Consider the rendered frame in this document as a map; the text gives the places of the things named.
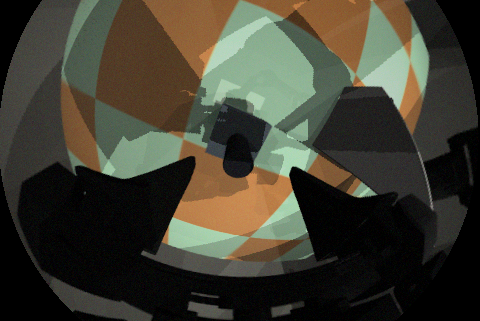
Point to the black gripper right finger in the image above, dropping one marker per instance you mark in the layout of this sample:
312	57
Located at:
332	216

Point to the black cylinder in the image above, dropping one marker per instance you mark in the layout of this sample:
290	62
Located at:
238	161

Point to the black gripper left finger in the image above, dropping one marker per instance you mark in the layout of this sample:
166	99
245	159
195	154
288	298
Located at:
145	203

